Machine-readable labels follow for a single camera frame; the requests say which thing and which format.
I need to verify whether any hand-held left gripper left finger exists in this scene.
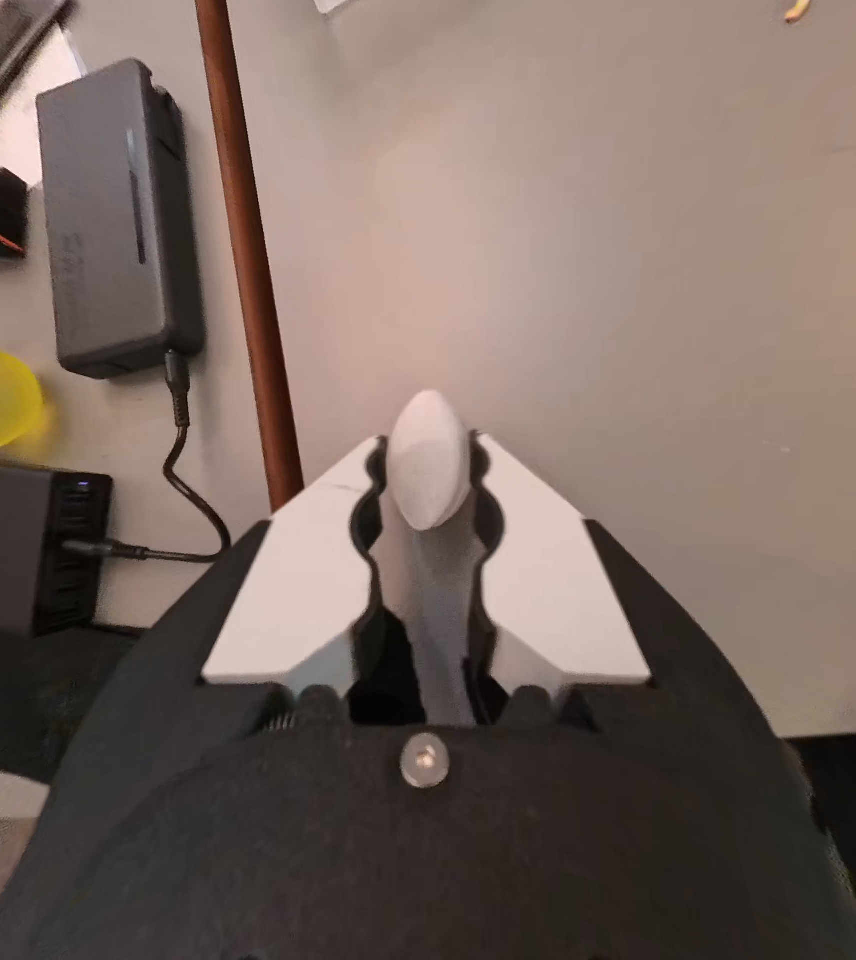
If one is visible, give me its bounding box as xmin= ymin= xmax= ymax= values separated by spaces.
xmin=201 ymin=435 xmax=389 ymax=700

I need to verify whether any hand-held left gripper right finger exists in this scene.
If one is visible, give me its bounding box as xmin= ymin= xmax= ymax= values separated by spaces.
xmin=471 ymin=431 xmax=654 ymax=708

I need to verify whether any grey oval-tipped plastic stand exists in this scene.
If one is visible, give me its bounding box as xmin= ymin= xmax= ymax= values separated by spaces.
xmin=386 ymin=389 xmax=485 ymax=729

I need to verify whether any black charger box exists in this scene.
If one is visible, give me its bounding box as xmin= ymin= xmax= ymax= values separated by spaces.
xmin=0 ymin=455 xmax=115 ymax=639

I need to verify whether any brown wooden rod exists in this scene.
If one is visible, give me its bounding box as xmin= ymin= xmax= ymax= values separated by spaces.
xmin=194 ymin=0 xmax=306 ymax=513

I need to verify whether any grey power adapter brick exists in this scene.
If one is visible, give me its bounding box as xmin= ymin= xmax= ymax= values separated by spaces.
xmin=35 ymin=57 xmax=208 ymax=381

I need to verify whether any white paper sheet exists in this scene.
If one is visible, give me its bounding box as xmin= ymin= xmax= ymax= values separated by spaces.
xmin=0 ymin=24 xmax=89 ymax=190

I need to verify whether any black charging cable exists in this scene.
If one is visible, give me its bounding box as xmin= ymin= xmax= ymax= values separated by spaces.
xmin=60 ymin=351 xmax=233 ymax=565

